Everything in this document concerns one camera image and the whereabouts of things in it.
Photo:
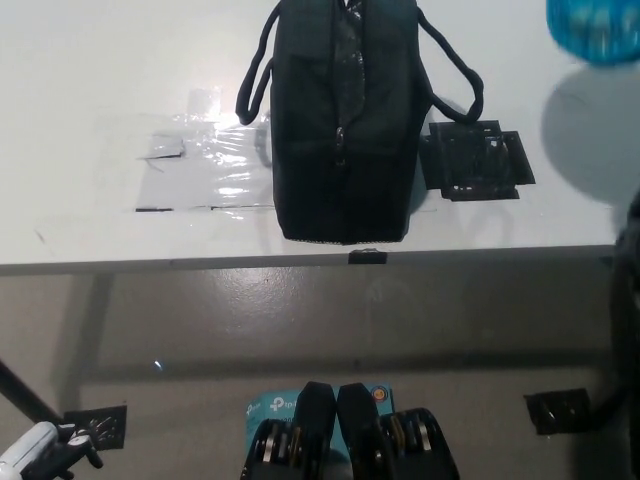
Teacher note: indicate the small black tape strip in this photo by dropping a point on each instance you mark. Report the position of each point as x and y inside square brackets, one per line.
[369, 256]

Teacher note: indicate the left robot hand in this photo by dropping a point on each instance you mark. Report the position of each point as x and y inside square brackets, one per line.
[75, 445]

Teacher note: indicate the blue plastic-wrapped plate stack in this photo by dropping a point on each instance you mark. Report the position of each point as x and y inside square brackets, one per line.
[595, 30]

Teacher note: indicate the large black tape patch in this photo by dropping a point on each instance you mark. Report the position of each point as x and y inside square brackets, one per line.
[475, 160]

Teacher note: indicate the grey paper piece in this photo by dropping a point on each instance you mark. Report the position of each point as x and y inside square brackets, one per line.
[165, 147]

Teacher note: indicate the black fabric handbag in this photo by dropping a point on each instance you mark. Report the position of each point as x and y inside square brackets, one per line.
[310, 150]

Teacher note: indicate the black floor tape marker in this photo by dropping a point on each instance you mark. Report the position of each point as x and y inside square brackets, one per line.
[555, 412]
[105, 420]

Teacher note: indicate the black table leg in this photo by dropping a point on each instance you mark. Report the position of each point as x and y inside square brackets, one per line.
[612, 414]
[25, 390]

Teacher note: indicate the clear plastic sheet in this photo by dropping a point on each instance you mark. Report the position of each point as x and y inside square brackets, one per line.
[235, 165]

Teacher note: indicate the teal tp-link box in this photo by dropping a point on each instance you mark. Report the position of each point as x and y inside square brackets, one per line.
[272, 405]

